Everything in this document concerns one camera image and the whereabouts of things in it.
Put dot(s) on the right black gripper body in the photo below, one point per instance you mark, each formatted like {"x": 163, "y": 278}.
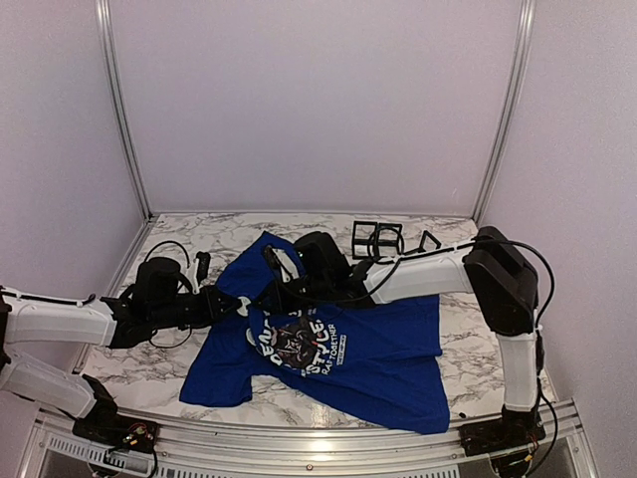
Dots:
{"x": 318, "y": 287}

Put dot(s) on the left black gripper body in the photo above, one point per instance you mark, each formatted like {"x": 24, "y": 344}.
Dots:
{"x": 196, "y": 319}

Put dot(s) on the blue printed t-shirt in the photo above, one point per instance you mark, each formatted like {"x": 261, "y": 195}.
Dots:
{"x": 378, "y": 364}

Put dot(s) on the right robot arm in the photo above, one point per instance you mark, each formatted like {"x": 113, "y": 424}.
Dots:
{"x": 489, "y": 266}

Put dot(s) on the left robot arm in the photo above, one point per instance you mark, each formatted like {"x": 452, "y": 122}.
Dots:
{"x": 163, "y": 296}

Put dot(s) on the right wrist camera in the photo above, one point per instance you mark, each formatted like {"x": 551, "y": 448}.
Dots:
{"x": 278, "y": 259}

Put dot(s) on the black wire frame cube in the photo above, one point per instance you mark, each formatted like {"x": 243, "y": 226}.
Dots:
{"x": 363, "y": 239}

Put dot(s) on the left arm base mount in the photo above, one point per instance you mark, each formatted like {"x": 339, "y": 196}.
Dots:
{"x": 105, "y": 425}

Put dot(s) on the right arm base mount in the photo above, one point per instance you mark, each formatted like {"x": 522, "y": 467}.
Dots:
{"x": 510, "y": 430}

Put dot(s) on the aluminium front rail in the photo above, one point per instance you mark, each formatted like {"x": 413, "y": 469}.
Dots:
{"x": 191, "y": 448}

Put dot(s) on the left aluminium corner post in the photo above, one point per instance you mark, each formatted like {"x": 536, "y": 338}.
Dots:
{"x": 107, "y": 39}

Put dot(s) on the aluminium corner post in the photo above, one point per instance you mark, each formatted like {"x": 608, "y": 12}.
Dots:
{"x": 513, "y": 92}
{"x": 107, "y": 39}

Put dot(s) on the right aluminium corner post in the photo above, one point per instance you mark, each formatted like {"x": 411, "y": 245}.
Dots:
{"x": 513, "y": 92}

